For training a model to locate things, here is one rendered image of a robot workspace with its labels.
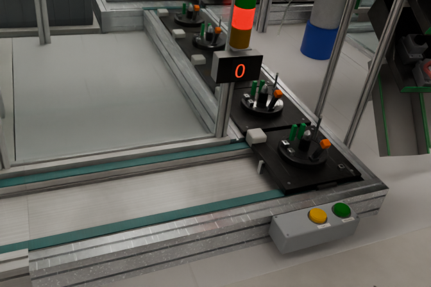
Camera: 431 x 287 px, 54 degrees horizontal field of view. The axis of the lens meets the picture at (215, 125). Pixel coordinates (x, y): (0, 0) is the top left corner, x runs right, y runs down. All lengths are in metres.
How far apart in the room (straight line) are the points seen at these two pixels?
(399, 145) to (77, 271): 0.92
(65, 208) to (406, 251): 0.86
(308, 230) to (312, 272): 0.11
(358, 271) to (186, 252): 0.42
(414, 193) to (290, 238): 0.54
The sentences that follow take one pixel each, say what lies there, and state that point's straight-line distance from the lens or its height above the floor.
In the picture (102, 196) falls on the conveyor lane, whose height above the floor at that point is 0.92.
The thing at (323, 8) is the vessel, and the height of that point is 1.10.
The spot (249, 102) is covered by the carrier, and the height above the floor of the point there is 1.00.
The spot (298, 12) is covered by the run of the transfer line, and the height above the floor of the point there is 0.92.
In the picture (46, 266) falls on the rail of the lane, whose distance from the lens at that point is 0.92.
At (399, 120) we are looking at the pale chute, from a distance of 1.34.
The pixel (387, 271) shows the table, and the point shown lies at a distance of 1.16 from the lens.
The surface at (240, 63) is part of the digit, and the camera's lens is 1.06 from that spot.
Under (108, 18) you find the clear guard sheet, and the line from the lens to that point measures 0.98.
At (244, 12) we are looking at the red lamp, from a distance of 1.01.
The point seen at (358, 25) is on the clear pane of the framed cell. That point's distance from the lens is 2.33.
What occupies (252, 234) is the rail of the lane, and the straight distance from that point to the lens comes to 1.05.
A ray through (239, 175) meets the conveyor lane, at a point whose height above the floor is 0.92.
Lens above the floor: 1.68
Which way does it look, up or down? 34 degrees down
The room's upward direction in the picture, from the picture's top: 8 degrees clockwise
